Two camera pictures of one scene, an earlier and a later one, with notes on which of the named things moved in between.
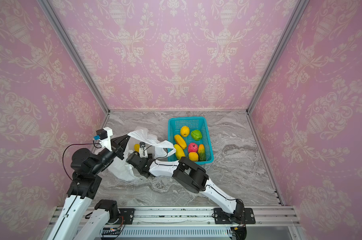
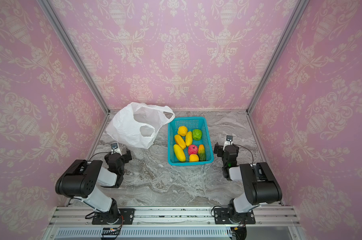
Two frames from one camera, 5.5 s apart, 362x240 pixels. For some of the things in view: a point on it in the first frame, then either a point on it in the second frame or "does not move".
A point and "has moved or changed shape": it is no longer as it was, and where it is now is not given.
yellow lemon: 179,153 does not move
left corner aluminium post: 74,51 does not move
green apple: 196,135 does not move
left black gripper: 119,144 → 126,159
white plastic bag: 155,148 → 136,124
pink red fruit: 192,147 does not move
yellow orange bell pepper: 193,156 does not move
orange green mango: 201,152 does not move
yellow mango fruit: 136,147 → 188,138
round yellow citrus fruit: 185,131 has moved or changed shape
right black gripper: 136,160 → 222,151
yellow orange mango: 179,141 does not move
